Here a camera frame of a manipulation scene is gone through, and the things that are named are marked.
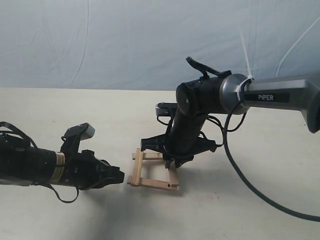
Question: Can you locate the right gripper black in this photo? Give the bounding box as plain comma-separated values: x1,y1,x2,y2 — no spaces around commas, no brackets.
140,134,217,169

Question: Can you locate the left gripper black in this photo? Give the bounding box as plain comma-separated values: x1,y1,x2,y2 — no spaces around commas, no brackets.
64,150,125,191

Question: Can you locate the wooden stick with holes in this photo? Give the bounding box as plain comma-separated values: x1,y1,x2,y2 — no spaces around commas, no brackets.
140,151,163,161

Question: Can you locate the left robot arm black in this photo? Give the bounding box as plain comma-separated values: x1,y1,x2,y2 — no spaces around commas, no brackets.
0,121,125,191

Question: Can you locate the right robot arm silver black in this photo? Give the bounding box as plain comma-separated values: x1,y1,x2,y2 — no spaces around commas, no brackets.
140,73,320,168

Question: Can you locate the grey-blue backdrop sheet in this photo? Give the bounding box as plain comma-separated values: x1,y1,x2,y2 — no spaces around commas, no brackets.
0,0,320,90

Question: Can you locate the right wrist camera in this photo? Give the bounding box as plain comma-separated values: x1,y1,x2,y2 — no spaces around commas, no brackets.
155,102,178,118

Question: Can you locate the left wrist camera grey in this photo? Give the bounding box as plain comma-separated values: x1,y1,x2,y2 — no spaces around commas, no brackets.
60,122,96,155

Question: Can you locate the thick black cable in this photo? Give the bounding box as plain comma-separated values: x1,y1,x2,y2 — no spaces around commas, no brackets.
185,56,320,222

